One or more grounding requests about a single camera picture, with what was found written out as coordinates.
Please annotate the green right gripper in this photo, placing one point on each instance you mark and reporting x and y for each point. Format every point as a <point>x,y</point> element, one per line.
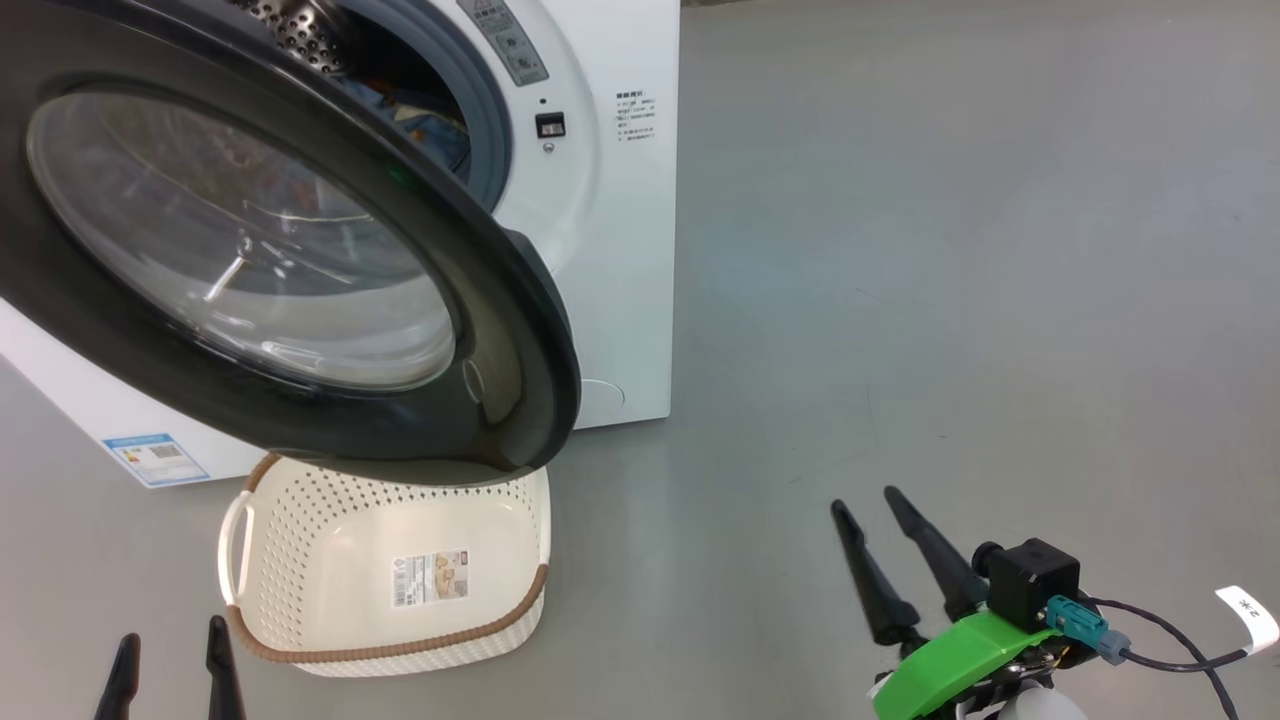
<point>950,665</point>

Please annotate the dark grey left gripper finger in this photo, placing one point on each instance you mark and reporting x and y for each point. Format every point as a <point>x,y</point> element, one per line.
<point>118,685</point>
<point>224,675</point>

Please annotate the black round glass washer door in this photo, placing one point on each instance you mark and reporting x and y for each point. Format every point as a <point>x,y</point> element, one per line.
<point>480,330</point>

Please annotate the white front-load washing machine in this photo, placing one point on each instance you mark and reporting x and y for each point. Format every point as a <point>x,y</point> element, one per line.
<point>620,280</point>

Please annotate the stainless steel washing machine drum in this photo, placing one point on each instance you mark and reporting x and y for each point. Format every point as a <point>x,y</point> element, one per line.
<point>300,30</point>

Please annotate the cream perforated laundry basket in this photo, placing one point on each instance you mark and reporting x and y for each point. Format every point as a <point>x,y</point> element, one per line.
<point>300,600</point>

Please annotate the blue energy label sticker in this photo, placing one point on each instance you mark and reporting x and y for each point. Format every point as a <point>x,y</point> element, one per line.
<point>155,460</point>

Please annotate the basket product label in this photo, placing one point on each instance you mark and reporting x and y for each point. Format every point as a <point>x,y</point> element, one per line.
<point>430,578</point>

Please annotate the round white filter cover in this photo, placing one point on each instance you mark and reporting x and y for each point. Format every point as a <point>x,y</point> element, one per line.
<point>605,395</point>

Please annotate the grey warning sticker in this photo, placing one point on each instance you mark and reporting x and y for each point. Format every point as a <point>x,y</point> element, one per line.
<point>510,45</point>

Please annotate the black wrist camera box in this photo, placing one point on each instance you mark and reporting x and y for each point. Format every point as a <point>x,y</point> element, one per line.
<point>1035,580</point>

